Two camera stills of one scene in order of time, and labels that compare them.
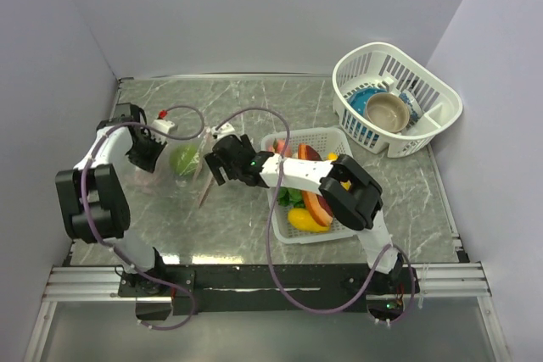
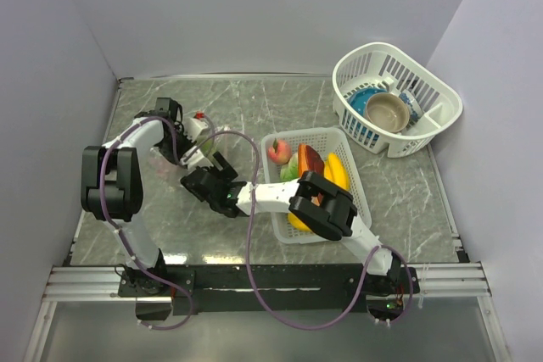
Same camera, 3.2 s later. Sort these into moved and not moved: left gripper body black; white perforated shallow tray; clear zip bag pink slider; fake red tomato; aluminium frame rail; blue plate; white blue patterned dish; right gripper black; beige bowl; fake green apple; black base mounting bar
Moved: clear zip bag pink slider; left gripper body black; right gripper black; fake green apple
Not moved: fake red tomato; aluminium frame rail; white perforated shallow tray; beige bowl; blue plate; white blue patterned dish; black base mounting bar
